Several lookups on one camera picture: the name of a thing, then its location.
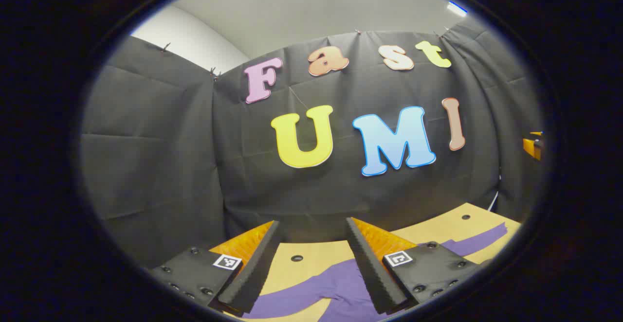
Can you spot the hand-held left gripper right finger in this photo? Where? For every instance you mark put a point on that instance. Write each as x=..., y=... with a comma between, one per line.
x=372, y=268

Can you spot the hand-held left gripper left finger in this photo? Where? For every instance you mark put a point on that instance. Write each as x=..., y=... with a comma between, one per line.
x=258, y=268

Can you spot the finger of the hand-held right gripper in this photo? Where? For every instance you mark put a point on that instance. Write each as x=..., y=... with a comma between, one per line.
x=531, y=148

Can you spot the purple knit cardigan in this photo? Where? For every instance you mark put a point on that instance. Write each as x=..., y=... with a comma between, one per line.
x=340, y=283

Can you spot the black backdrop cloth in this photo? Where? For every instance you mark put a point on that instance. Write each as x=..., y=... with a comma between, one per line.
x=170, y=166

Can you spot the small ceiling light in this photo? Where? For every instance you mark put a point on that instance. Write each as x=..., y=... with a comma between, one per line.
x=457, y=8

